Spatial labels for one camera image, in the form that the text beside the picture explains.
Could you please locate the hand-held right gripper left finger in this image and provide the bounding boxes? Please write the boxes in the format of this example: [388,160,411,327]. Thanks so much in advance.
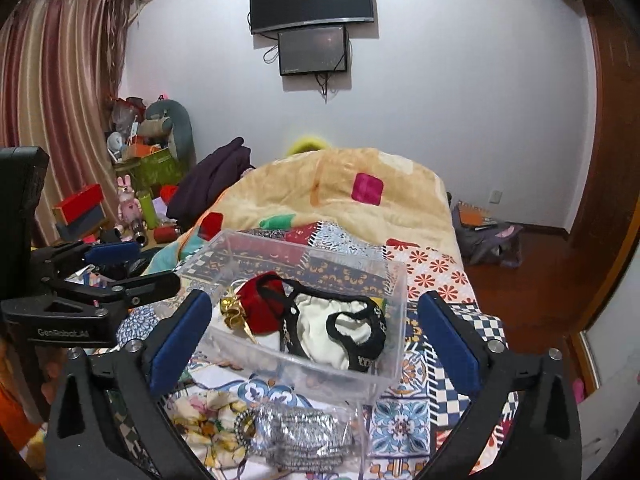
[44,289,216,480]

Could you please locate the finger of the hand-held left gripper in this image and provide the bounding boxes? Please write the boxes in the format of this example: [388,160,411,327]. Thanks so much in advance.
[0,271,182,348]
[30,240,142,286]

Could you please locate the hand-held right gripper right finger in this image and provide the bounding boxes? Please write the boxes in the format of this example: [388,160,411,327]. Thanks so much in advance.
[416,290,585,480]

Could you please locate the clear plastic storage box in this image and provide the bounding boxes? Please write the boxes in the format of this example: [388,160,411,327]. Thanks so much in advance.
[175,229,408,406]

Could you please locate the dark grey flat box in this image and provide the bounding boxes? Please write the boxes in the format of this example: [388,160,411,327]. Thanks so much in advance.
[57,207,109,241]

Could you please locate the pink bunny doll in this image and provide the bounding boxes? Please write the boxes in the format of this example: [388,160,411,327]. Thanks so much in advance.
[116,174,144,236]

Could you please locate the green bottle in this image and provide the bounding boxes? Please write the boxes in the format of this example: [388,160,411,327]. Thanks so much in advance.
[139,191,159,230]

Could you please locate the red flat box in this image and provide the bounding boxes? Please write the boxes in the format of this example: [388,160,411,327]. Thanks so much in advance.
[51,183,106,226]

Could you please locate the gold ribbon bow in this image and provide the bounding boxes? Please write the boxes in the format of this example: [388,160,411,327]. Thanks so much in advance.
[220,295,258,344]

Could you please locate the patterned patchwork bed sheet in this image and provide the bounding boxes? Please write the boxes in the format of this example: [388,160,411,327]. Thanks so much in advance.
[117,215,521,480]

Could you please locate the yellow floral cloth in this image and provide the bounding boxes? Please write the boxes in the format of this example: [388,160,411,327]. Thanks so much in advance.
[172,390,251,468]

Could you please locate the red fabric pouch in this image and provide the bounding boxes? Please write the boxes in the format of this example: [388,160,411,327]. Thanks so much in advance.
[235,271,301,336]

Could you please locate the green cardboard box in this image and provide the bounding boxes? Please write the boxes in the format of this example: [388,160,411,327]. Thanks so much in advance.
[139,147,181,193]

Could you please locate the grey purple bag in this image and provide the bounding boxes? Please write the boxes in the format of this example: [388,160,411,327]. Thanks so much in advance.
[452,200,524,269]

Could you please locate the orange box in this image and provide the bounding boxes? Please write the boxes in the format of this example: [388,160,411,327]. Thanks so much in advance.
[122,142,162,162]

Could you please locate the dark purple jacket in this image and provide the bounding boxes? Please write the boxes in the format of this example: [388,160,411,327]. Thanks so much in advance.
[166,136,257,233]

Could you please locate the white underwear with black trim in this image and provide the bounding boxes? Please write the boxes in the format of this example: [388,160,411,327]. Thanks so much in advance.
[280,280,388,373]

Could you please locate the orange spiral notebook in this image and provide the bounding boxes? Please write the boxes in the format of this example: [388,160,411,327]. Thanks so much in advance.
[457,201,494,229]

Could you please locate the striped red curtain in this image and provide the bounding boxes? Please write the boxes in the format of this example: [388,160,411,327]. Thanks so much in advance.
[0,0,137,248]

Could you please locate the grey plush toy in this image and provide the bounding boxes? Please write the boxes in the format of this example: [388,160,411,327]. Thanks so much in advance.
[137,99,197,171]

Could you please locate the silver sequin cloth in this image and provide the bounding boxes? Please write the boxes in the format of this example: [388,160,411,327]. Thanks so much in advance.
[234,404,362,468]

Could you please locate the yellow patchwork blanket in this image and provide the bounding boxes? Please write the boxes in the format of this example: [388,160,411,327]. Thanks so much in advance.
[175,147,447,261]

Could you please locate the yellow-green fluffy toy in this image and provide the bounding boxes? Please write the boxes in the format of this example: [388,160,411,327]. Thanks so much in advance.
[286,134,331,156]

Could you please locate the brown wooden door frame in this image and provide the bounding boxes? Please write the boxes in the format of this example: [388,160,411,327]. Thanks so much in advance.
[515,0,640,341]

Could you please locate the small black wall monitor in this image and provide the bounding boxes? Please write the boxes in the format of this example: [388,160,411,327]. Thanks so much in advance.
[278,25,349,77]

